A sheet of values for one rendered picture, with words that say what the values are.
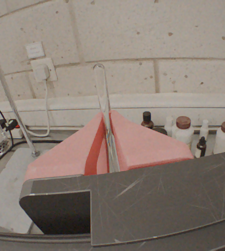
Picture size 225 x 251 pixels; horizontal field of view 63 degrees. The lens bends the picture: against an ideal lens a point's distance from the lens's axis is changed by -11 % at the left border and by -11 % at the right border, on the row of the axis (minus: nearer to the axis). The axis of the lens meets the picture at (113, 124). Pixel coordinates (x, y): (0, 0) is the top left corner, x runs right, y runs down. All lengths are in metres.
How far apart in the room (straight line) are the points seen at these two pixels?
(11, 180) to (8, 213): 0.12
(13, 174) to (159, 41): 0.59
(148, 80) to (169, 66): 0.08
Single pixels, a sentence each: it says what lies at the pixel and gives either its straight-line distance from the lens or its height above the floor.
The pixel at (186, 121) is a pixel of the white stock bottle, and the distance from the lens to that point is 0.54.
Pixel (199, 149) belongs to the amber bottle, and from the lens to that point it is 0.57.
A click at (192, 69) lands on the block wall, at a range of 0.63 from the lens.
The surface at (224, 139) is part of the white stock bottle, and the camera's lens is 0.56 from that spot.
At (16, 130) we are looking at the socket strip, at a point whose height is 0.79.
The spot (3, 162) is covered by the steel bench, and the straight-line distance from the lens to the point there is 0.76.
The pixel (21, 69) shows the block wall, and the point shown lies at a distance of 0.78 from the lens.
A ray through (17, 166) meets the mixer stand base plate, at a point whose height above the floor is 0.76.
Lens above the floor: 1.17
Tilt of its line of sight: 36 degrees down
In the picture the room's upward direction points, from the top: 10 degrees counter-clockwise
